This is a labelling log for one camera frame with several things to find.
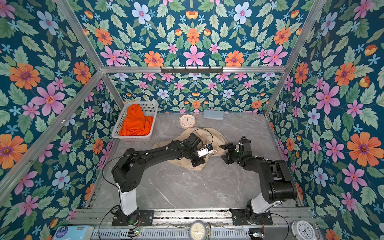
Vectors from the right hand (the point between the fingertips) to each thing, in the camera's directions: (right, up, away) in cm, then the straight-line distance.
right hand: (220, 148), depth 91 cm
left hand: (-8, -5, -6) cm, 11 cm away
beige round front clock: (-13, -34, -24) cm, 44 cm away
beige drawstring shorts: (-7, +7, +4) cm, 11 cm away
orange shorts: (-59, +15, +13) cm, 62 cm away
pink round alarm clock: (-23, +18, +20) cm, 35 cm away
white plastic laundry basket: (-53, +28, +27) cm, 66 cm away
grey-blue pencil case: (-2, +23, +24) cm, 33 cm away
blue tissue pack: (-68, -34, -26) cm, 81 cm away
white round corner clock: (+36, -34, -24) cm, 55 cm away
